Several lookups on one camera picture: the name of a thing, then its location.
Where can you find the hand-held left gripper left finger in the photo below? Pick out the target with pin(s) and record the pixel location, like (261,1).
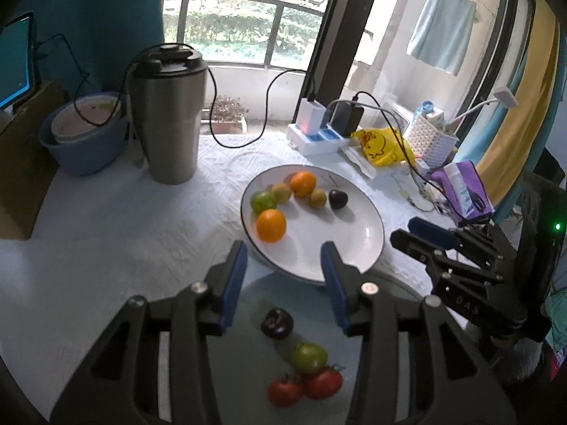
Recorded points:
(232,283)

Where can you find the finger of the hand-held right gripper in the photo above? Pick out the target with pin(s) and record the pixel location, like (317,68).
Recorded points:
(412,243)
(432,230)

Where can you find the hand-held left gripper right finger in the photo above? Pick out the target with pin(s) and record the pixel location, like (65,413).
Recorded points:
(334,292)

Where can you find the white plate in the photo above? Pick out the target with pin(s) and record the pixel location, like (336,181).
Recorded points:
(345,234)

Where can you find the round orange fruit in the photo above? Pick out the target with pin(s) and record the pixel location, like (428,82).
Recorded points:
(303,184)
(271,225)

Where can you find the green tomato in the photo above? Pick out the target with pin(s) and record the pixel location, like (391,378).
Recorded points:
(309,357)

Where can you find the round glass board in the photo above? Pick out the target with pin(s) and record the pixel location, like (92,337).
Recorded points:
(257,363)

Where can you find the dark purple plum with stem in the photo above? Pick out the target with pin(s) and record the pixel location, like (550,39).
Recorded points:
(338,199)

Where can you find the green round fruit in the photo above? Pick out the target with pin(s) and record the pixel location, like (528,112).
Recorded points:
(263,202)

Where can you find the red tomato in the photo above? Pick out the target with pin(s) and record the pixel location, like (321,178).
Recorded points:
(324,383)
(285,391)

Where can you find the small brown fruit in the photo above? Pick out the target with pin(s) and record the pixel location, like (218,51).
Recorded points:
(318,198)

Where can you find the small yellow fruit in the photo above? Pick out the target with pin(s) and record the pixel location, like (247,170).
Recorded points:
(282,193)

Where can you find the person's right forearm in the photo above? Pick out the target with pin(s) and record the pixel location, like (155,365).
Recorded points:
(527,358)

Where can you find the white tube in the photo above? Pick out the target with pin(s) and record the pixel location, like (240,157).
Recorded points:
(458,190)

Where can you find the purple pouch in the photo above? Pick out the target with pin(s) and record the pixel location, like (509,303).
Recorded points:
(480,181)

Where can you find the teal curtain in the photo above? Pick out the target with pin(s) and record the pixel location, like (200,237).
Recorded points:
(505,199)
(97,9)

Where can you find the white woven basket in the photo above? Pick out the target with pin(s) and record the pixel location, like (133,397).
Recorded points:
(429,139)

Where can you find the white paper packet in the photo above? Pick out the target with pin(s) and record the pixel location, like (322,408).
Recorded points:
(363,164)

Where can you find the yellow duck bag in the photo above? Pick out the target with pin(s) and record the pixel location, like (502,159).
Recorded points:
(383,146)

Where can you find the blue capped bottle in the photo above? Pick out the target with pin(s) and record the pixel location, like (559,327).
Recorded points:
(427,110)

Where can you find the white textured tablecloth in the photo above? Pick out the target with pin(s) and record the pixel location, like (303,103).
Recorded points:
(110,239)

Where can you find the white power strip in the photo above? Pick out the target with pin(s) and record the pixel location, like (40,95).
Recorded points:
(319,144)

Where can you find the black charger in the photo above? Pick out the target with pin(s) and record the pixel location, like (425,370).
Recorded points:
(347,119)

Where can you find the yellow curtain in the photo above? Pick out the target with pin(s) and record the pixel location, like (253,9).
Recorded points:
(531,119)

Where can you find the white desk lamp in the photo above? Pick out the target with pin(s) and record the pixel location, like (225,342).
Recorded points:
(507,96)

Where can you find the white charger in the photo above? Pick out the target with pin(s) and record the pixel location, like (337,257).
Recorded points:
(310,117)

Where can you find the steel tumbler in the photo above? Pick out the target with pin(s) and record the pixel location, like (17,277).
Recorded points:
(168,133)

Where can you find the balcony potted plant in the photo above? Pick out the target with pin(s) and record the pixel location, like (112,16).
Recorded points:
(226,113)

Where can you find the blue bowl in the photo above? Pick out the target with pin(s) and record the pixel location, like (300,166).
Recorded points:
(84,155)

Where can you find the light blue towel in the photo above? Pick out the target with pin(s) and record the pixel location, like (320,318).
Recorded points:
(443,31)

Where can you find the white inner bowl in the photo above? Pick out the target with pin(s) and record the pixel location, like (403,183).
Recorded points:
(86,115)

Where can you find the cardboard box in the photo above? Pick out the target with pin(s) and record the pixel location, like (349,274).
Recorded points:
(22,177)

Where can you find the tablet screen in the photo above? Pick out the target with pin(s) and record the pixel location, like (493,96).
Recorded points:
(15,62)

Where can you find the dark door frame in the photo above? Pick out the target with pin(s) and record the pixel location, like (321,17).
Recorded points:
(336,31)

